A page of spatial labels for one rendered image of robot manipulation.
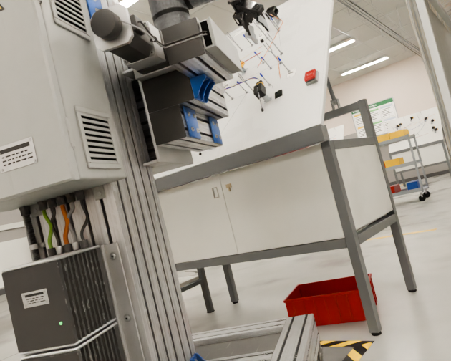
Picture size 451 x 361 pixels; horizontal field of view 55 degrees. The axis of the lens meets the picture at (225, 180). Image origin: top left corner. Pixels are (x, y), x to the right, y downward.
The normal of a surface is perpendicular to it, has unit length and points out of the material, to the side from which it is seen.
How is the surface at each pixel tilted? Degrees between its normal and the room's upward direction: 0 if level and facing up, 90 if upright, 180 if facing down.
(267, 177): 90
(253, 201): 90
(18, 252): 90
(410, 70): 90
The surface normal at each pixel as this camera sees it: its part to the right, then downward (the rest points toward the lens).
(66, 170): -0.26, 0.01
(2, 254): 0.80, -0.22
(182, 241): -0.60, 0.11
